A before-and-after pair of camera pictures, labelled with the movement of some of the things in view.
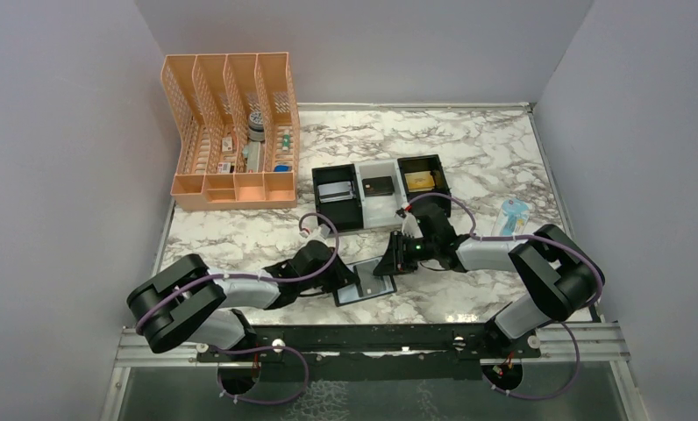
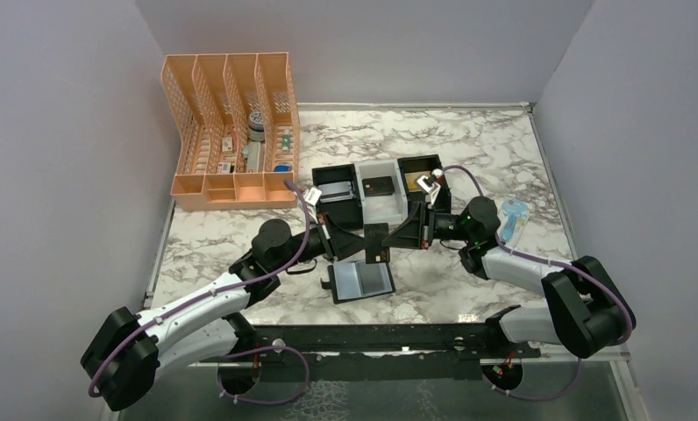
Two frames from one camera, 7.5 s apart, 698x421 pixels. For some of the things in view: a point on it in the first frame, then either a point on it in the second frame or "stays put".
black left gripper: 342,276 → 343,243
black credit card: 378,186 stays put
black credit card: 367,283 → 375,252
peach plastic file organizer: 235,124 stays put
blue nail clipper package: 512,217 stays put
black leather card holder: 370,285 stays put
